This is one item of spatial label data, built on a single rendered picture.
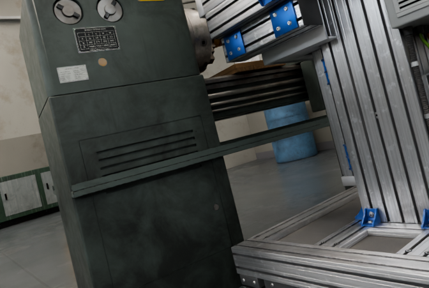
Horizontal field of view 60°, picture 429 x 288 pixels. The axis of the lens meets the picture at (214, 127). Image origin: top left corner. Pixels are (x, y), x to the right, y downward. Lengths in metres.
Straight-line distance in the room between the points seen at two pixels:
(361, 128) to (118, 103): 0.83
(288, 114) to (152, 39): 3.99
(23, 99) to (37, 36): 7.86
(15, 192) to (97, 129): 5.55
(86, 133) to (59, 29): 0.37
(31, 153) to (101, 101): 7.72
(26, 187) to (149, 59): 5.59
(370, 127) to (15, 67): 8.72
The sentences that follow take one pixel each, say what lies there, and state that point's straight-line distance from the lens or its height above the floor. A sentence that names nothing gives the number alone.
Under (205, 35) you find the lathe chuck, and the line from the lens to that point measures 1.75.
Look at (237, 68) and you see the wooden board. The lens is 1.75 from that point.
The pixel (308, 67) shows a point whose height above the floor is 0.83.
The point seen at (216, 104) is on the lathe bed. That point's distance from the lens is 1.67.
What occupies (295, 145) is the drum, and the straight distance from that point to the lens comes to 5.35.
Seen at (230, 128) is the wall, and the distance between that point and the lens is 6.71.
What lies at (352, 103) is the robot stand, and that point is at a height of 0.60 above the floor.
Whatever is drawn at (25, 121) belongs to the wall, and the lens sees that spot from 9.17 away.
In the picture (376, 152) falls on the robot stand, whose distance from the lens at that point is 1.22.
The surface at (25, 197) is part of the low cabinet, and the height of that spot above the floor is 0.38.
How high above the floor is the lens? 0.60
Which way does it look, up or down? 1 degrees up
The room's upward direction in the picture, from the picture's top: 14 degrees counter-clockwise
